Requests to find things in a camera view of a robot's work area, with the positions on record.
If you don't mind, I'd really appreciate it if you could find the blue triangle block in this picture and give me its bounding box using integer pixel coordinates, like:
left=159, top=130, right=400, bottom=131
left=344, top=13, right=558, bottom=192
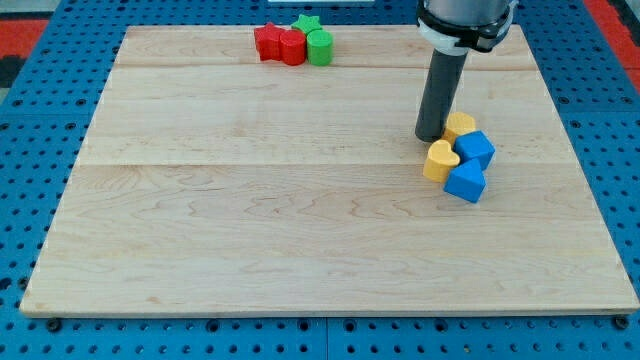
left=443, top=159, right=486, bottom=203

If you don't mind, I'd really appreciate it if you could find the light wooden board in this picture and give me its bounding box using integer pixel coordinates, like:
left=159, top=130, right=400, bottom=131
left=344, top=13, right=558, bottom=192
left=20, top=26, right=639, bottom=318

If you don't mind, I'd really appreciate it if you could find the yellow heart block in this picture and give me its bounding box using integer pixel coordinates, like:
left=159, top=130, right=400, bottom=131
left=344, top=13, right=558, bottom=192
left=423, top=140, right=460, bottom=183

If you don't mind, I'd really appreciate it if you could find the green cylinder block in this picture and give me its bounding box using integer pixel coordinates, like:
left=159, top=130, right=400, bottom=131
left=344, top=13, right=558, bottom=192
left=307, top=29, right=333, bottom=66

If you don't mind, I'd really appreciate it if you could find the red cylinder block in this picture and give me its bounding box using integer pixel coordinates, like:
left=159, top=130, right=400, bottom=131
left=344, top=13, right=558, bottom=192
left=279, top=30, right=307, bottom=66

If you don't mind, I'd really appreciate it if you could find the yellow hexagon block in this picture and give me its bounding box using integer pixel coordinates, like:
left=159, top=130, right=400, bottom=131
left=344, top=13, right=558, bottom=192
left=441, top=112, right=477, bottom=146

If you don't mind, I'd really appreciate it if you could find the red star block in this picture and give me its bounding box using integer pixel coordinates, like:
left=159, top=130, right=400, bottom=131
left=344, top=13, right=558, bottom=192
left=253, top=22, right=285, bottom=61

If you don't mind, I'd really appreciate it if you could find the blue cube block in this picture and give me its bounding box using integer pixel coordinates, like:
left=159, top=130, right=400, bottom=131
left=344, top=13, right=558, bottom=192
left=453, top=131, right=496, bottom=170

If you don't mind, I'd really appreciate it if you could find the green star block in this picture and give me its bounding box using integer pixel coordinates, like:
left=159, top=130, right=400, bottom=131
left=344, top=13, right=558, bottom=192
left=291, top=14, right=322, bottom=35

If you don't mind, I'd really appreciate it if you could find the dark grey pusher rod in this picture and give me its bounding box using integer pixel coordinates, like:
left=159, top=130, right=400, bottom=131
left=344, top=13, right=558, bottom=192
left=415, top=50, right=467, bottom=142

